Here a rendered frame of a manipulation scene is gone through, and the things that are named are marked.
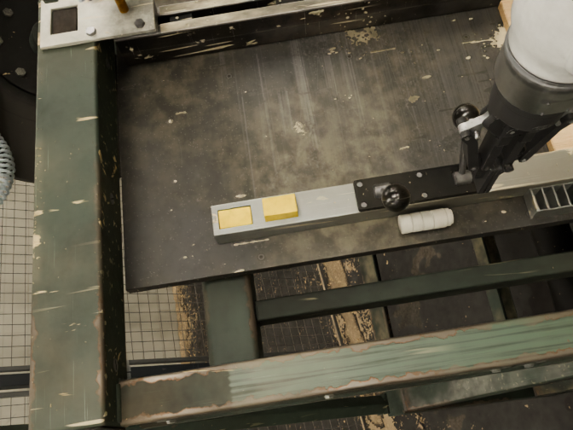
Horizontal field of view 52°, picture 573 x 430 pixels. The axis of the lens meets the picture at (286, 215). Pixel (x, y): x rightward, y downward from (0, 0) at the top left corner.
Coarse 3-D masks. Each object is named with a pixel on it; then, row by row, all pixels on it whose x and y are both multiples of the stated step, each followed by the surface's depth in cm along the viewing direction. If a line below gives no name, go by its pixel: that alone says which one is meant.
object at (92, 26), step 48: (96, 0) 97; (144, 0) 97; (240, 0) 100; (288, 0) 100; (336, 0) 98; (384, 0) 99; (432, 0) 101; (480, 0) 102; (48, 48) 95; (144, 48) 101; (192, 48) 103
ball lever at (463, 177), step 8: (464, 104) 80; (472, 104) 80; (456, 112) 80; (464, 112) 79; (472, 112) 79; (464, 160) 85; (464, 168) 86; (456, 176) 86; (464, 176) 86; (456, 184) 87
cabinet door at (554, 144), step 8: (504, 0) 103; (512, 0) 102; (504, 8) 102; (504, 16) 102; (504, 24) 103; (568, 128) 92; (560, 136) 92; (568, 136) 92; (552, 144) 92; (560, 144) 92; (568, 144) 91
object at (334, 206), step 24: (528, 168) 88; (552, 168) 88; (312, 192) 89; (336, 192) 89; (504, 192) 88; (216, 216) 89; (312, 216) 88; (336, 216) 87; (360, 216) 89; (384, 216) 90; (240, 240) 91
